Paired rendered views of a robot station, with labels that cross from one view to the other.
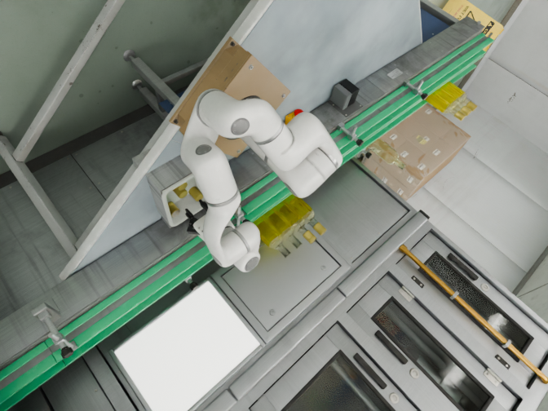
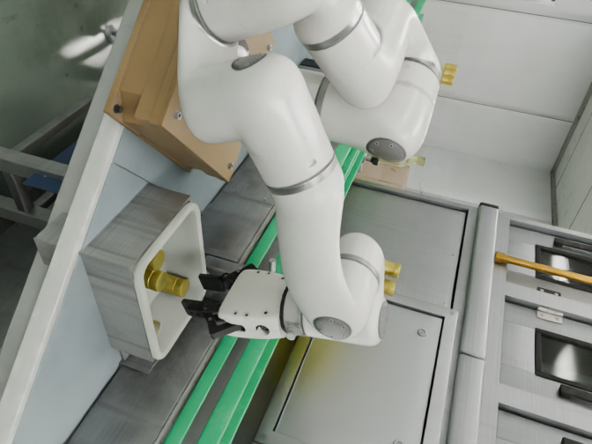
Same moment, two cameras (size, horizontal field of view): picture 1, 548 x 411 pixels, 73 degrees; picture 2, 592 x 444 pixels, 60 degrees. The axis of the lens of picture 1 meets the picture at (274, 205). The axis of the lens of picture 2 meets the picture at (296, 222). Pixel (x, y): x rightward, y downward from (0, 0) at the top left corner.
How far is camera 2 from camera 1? 0.54 m
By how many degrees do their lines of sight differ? 22
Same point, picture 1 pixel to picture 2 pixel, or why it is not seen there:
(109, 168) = not seen: outside the picture
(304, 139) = (395, 24)
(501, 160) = (450, 183)
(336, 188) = (356, 224)
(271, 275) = (354, 385)
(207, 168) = (282, 84)
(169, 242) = (161, 400)
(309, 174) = (413, 102)
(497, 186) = not seen: hidden behind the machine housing
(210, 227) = (311, 244)
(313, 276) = (417, 352)
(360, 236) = (433, 269)
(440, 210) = not seen: hidden behind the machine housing
